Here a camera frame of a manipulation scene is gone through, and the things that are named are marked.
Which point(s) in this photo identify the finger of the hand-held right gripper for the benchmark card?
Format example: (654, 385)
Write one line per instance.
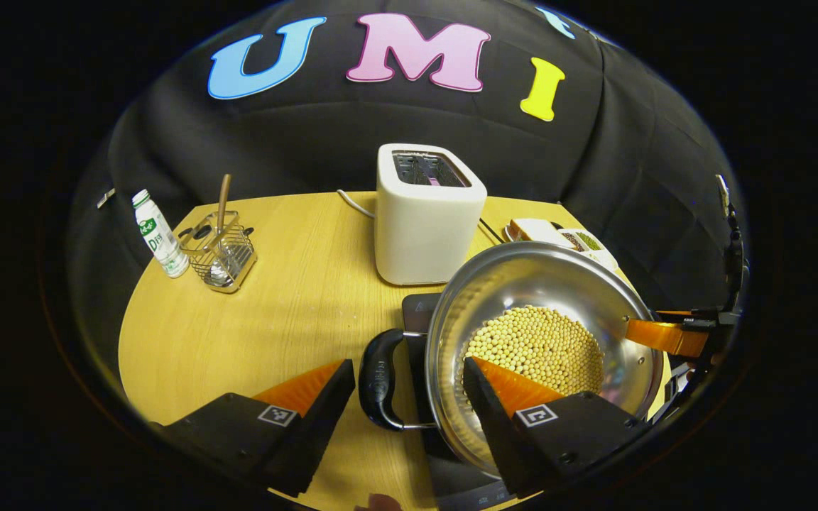
(664, 338)
(675, 313)

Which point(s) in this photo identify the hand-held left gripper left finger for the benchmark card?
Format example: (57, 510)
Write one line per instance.
(309, 433)

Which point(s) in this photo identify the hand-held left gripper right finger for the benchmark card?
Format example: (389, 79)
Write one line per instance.
(494, 426)

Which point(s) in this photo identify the stainless steel pot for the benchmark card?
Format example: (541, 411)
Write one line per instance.
(544, 277)

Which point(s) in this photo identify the black induction cooktop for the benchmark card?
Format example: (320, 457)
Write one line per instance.
(420, 312)

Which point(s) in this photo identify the pile of soybeans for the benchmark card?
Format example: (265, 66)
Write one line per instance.
(537, 344)

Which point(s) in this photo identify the divided dish of beans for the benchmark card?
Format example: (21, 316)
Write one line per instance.
(590, 245)

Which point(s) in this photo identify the small white plate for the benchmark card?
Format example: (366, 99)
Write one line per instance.
(507, 233)

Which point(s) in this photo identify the white toaster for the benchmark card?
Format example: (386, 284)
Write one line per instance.
(423, 227)

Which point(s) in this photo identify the white drink bottle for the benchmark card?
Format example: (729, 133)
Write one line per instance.
(160, 238)

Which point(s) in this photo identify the black backdrop cloth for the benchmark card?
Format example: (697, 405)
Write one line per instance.
(309, 142)

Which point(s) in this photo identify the metal cloth clip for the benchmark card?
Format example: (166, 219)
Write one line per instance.
(106, 198)

